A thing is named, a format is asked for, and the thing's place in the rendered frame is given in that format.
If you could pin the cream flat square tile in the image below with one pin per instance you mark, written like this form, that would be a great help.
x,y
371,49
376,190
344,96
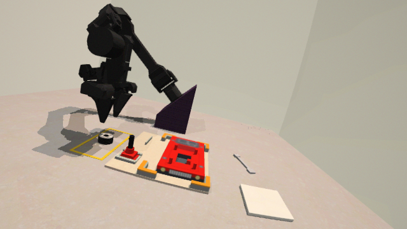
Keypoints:
x,y
265,203

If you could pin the black tyre with grey wheel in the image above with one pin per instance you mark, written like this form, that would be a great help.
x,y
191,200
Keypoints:
x,y
105,138

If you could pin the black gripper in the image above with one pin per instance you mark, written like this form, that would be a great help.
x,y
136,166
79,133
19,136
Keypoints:
x,y
112,91

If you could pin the red toy car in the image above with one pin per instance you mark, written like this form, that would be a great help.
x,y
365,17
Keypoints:
x,y
184,159

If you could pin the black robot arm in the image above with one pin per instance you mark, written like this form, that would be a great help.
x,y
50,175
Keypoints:
x,y
112,35

